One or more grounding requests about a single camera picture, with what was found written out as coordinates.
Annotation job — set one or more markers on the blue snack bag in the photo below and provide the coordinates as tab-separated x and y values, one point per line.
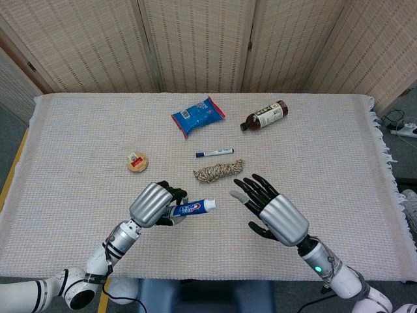
198	116

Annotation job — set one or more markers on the grey sneaker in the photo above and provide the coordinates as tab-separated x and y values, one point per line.
411	203

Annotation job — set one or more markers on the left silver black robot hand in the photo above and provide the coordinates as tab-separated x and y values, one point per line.
151	203

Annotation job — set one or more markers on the white power strip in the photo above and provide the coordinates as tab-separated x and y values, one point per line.
404	129

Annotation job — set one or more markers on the woven folding screen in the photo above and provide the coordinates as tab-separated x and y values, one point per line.
208	42

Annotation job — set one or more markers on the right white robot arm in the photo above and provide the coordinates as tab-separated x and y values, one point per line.
339	277

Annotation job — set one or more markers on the dark brown sauce bottle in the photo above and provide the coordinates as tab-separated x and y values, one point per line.
265	115

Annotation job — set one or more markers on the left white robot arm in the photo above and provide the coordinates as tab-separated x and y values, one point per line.
78	270

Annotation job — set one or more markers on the round wooden tin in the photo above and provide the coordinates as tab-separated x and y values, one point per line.
138	162

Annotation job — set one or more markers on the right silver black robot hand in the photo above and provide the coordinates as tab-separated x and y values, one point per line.
277	213

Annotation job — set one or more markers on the blue and white marker pen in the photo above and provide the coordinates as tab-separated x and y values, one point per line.
214	152

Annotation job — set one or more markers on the blue and white toothpaste tube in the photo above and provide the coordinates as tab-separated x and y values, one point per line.
192	208

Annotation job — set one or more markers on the woven white tablecloth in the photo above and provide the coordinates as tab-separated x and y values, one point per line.
208	137

